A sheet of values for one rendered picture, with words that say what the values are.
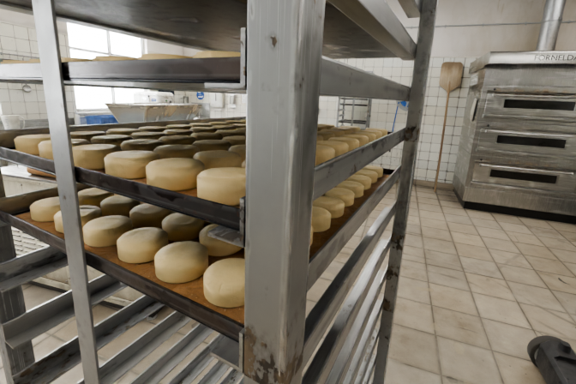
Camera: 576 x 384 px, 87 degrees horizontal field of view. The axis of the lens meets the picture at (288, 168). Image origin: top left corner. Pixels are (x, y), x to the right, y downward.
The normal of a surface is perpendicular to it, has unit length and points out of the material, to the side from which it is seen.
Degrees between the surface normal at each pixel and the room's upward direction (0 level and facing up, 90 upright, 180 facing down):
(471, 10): 90
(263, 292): 90
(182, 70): 90
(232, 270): 0
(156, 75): 90
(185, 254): 0
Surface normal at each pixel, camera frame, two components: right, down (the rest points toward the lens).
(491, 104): -0.35, 0.21
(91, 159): 0.35, 0.23
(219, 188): -0.11, 0.22
